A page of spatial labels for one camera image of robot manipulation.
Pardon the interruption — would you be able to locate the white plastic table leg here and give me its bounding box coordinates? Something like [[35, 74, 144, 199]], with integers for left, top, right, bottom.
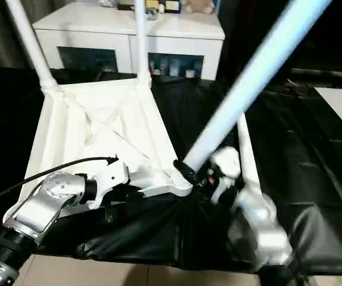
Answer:
[[184, 0, 334, 177], [5, 0, 62, 94], [237, 113, 262, 196], [133, 0, 154, 88]]

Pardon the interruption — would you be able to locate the beige plush toy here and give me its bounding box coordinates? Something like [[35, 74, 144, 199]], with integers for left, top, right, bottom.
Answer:
[[182, 0, 215, 15]]

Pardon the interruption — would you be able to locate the grey curtain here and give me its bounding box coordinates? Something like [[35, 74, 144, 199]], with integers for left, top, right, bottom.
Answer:
[[0, 0, 36, 69]]

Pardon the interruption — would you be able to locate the small picture frame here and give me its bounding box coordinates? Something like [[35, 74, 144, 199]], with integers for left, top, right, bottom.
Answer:
[[164, 0, 181, 12]]

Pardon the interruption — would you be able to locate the black work mat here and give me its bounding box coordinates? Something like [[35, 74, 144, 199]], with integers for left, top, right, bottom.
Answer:
[[0, 66, 342, 276]]

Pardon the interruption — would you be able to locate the white plastic table top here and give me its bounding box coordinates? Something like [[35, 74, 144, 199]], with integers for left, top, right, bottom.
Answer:
[[18, 77, 196, 216]]

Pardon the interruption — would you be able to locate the white sideboard cabinet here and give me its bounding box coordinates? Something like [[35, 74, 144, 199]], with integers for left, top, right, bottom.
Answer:
[[32, 2, 226, 82]]

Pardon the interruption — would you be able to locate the black left camera cable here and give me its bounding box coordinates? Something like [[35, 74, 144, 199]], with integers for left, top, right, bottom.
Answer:
[[0, 155, 119, 211]]

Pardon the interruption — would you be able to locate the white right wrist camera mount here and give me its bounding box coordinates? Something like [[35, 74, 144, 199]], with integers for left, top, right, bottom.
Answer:
[[209, 147, 242, 204]]

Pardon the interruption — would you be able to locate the white jar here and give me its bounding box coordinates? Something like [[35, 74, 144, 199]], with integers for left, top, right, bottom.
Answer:
[[169, 58, 181, 77]]

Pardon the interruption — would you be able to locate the framed certificate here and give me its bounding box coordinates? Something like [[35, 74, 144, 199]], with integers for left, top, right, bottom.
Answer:
[[117, 0, 135, 11]]

